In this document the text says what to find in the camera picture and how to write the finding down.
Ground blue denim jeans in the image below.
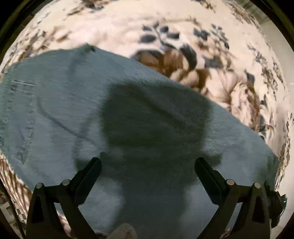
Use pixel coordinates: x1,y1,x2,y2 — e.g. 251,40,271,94
1,45,279,238

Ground floral bed quilt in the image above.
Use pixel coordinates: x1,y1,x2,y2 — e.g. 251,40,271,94
0,0,294,230

